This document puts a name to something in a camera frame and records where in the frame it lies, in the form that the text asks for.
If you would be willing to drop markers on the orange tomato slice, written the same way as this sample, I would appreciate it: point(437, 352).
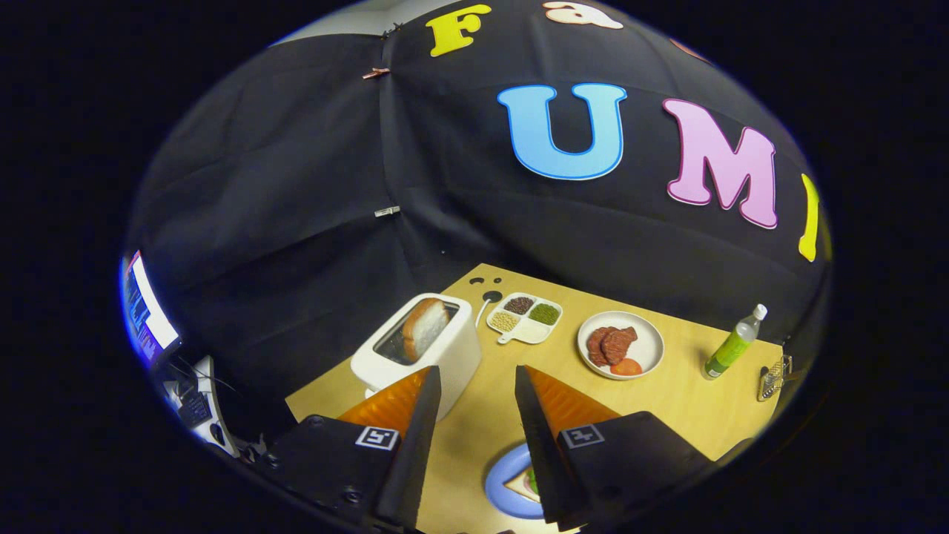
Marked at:
point(626, 367)

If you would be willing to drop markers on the white toaster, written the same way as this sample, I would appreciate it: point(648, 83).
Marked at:
point(460, 356)

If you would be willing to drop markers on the white divided condiment tray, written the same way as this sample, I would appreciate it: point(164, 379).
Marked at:
point(528, 331)

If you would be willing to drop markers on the green drink bottle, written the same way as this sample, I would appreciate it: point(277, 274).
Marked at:
point(730, 348)

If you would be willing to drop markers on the copper clip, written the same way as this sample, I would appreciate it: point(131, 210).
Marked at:
point(376, 73)

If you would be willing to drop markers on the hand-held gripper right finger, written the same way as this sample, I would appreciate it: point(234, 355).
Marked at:
point(545, 452)

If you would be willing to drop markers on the silver clip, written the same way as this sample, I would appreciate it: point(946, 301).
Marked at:
point(387, 211)

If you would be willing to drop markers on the computer monitor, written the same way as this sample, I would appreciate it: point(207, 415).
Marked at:
point(144, 311)

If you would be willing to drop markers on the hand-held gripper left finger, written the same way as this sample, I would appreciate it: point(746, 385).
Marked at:
point(411, 452)

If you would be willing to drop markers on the black backdrop cloth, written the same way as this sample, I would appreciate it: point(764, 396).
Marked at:
point(296, 185)

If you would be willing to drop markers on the dark keyboard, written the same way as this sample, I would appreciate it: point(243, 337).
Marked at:
point(194, 409)

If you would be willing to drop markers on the white bread slice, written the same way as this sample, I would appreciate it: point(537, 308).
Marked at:
point(519, 486)

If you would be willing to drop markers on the toasted bread slice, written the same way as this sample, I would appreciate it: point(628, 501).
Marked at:
point(424, 326)

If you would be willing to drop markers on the white round plate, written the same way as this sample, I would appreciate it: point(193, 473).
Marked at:
point(650, 345)

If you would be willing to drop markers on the blue plate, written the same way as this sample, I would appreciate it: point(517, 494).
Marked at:
point(497, 482)

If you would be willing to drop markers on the brown meat slices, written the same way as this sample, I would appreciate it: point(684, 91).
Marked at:
point(612, 345)

